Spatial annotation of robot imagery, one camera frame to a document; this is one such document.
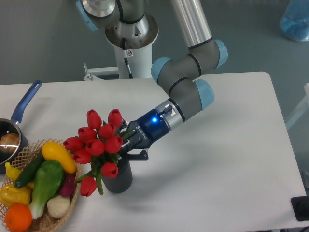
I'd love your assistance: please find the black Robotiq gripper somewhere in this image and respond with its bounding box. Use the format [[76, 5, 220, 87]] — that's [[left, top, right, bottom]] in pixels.
[[115, 109, 169, 161]]

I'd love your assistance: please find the red tulip bouquet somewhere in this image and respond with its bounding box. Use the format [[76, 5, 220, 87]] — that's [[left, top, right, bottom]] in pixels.
[[63, 109, 126, 197]]

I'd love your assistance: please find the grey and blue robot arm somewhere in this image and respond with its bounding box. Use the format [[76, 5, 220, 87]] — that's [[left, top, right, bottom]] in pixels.
[[76, 0, 228, 160]]

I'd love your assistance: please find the dark grey ribbed vase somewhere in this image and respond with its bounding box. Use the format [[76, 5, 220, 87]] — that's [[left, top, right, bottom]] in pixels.
[[102, 158, 133, 193]]

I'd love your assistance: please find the yellow squash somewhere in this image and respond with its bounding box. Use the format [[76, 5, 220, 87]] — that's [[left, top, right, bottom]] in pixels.
[[42, 141, 77, 174]]

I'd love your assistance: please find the green bok choy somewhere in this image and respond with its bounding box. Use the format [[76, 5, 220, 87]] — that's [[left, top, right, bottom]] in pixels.
[[28, 160, 64, 220]]

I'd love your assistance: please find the green cucumber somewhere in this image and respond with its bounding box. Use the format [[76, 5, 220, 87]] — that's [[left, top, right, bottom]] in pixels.
[[14, 152, 45, 189]]

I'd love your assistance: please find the white garlic bulb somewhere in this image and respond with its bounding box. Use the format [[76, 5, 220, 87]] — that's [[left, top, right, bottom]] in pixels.
[[47, 195, 70, 218]]

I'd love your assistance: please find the woven wicker basket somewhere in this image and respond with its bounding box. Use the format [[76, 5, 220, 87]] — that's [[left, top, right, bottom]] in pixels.
[[0, 138, 81, 232]]

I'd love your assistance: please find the brown bread roll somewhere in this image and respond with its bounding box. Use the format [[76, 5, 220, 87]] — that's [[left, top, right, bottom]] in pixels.
[[0, 133, 19, 154]]

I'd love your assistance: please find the orange fruit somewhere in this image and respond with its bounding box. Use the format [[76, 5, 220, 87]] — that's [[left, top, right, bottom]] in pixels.
[[5, 203, 32, 232]]

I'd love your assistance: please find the black device at edge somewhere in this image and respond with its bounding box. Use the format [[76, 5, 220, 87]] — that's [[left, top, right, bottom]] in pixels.
[[291, 196, 309, 221]]

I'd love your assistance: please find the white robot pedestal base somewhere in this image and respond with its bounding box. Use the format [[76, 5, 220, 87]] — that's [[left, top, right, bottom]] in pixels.
[[83, 12, 160, 82]]

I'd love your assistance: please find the blue handled saucepan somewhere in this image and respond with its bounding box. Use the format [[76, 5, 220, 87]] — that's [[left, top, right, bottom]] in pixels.
[[0, 80, 42, 174]]

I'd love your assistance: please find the white frame at right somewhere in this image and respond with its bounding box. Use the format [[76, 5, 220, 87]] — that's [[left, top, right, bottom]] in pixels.
[[285, 83, 309, 130]]

